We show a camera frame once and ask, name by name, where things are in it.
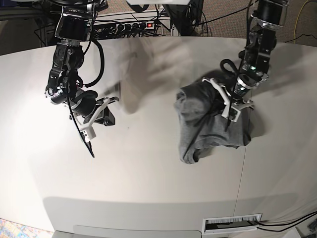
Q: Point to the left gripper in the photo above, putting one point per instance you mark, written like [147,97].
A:
[241,86]

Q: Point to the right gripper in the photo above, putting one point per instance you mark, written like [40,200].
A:
[84,105]

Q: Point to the grey T-shirt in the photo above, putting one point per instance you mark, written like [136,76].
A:
[199,130]

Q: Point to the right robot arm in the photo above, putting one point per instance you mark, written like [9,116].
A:
[65,86]

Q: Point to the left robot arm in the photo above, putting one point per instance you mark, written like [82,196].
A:
[254,65]

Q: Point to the white power strip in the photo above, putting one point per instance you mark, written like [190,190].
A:
[135,26]

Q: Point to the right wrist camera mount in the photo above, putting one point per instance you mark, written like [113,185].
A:
[85,124]

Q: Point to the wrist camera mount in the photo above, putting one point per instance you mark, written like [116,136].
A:
[85,124]
[233,108]

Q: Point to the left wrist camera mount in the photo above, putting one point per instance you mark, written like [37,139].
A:
[233,108]

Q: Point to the white cable grommet tray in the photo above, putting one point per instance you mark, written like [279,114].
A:
[234,224]

